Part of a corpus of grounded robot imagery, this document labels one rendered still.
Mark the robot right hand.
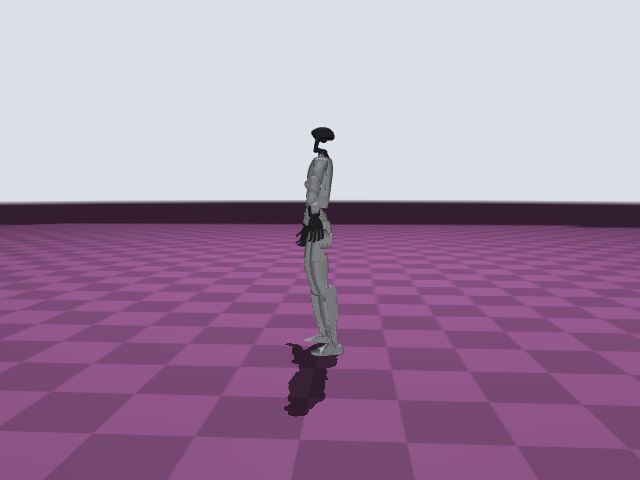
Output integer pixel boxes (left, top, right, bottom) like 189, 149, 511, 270
295, 223, 310, 247

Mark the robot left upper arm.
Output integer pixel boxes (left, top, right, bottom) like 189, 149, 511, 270
304, 157, 328, 189

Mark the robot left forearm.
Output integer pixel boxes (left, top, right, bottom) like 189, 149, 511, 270
305, 176, 321, 214

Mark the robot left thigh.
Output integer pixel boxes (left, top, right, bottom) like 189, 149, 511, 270
309, 229, 336, 300

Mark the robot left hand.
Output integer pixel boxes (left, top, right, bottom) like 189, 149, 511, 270
303, 206, 324, 243

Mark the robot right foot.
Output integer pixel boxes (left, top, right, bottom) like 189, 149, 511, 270
304, 333, 331, 344

